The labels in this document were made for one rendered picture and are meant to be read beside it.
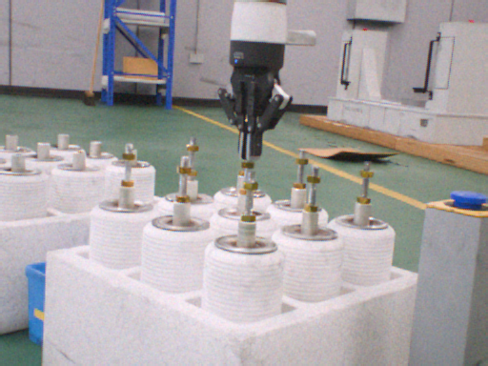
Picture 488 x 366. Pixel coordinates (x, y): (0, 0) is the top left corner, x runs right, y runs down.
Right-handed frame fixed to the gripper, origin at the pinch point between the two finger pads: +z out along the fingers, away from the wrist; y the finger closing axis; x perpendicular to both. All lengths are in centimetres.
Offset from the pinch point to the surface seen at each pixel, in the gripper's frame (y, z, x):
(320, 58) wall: -440, -24, 530
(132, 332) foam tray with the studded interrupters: 2.0, 22.2, -19.6
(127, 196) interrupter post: -10.4, 8.2, -12.9
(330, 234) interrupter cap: 14.3, 9.7, 1.6
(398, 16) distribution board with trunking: -386, -74, 591
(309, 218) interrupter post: 12.4, 7.7, -0.6
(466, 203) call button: 29.3, 3.0, 7.1
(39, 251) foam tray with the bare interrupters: -34.4, 21.9, -13.1
